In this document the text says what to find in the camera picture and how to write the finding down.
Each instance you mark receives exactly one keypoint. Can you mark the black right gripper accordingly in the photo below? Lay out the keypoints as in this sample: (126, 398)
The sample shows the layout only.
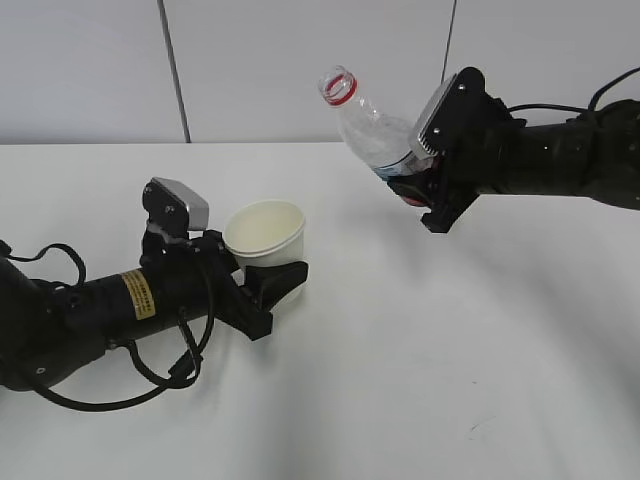
(473, 128)

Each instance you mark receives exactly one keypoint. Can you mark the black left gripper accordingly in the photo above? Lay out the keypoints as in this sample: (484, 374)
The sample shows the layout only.
(192, 277)

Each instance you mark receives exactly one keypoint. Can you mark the white paper cup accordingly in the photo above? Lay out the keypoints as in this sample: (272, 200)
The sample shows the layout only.
(268, 233)

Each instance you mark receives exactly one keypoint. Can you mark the clear water bottle red label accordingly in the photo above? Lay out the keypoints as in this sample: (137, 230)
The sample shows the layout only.
(378, 139)

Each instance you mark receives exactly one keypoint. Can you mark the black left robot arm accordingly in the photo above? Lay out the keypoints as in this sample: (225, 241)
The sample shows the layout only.
(51, 329)

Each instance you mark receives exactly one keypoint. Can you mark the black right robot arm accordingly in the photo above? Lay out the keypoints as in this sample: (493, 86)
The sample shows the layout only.
(594, 154)

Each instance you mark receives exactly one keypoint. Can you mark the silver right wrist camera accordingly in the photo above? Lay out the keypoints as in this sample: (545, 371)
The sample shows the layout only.
(427, 122)

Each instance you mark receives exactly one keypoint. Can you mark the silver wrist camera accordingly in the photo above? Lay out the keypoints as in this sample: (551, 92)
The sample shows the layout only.
(427, 122)
(174, 208)

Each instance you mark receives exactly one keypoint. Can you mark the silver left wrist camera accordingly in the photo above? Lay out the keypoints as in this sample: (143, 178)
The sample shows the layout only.
(174, 208)

